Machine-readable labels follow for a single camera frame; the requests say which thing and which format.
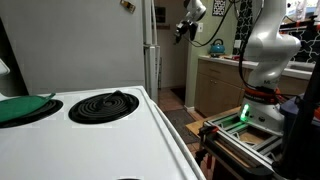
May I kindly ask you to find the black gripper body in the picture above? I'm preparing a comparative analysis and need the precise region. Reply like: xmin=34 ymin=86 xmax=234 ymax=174
xmin=179 ymin=19 xmax=198 ymax=32

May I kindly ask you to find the white fridge door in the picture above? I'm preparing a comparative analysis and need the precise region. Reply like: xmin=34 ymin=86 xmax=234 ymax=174
xmin=143 ymin=44 xmax=160 ymax=104

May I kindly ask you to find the gold black fridge magnet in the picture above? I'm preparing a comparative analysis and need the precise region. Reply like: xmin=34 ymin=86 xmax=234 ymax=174
xmin=119 ymin=0 xmax=137 ymax=15

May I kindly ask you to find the teal kettle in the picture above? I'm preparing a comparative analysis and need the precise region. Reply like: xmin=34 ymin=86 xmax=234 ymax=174
xmin=209 ymin=38 xmax=226 ymax=58

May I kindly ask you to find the wooden kitchen cabinet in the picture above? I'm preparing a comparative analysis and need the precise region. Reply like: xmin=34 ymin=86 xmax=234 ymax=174
xmin=194 ymin=54 xmax=314 ymax=118

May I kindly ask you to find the grey floor mat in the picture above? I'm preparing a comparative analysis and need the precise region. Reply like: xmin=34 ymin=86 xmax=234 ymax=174
xmin=163 ymin=108 xmax=201 ymax=145

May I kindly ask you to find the wooden work table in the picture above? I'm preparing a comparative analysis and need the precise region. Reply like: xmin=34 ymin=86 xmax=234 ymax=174
xmin=184 ymin=106 xmax=284 ymax=180

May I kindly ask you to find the orange black clamp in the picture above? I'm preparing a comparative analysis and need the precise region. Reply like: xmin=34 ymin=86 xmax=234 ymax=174
xmin=196 ymin=125 xmax=221 ymax=168

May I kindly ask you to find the black coil burner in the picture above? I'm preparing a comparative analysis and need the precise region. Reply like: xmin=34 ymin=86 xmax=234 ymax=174
xmin=68 ymin=89 xmax=140 ymax=125
xmin=0 ymin=98 xmax=64 ymax=129

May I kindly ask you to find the black white patterned panel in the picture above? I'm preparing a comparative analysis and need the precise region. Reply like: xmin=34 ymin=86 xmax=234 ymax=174
xmin=234 ymin=0 xmax=320 ymax=64

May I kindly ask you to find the white refrigerator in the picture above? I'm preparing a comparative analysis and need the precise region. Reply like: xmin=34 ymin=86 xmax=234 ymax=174
xmin=0 ymin=0 xmax=159 ymax=98

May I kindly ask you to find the dark blue bag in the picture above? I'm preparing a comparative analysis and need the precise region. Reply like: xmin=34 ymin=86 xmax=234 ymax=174
xmin=279 ymin=96 xmax=320 ymax=134

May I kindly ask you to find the white electric stove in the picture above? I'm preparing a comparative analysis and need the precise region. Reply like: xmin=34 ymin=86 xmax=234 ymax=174
xmin=0 ymin=58 xmax=207 ymax=180

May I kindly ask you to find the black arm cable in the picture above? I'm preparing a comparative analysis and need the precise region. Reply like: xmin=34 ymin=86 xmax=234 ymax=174
xmin=184 ymin=0 xmax=266 ymax=93

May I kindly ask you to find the aluminium frame base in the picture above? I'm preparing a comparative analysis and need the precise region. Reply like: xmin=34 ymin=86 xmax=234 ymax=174
xmin=199 ymin=114 xmax=284 ymax=174

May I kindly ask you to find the black camera stand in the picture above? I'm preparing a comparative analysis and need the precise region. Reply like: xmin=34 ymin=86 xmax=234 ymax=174
xmin=271 ymin=14 xmax=320 ymax=180

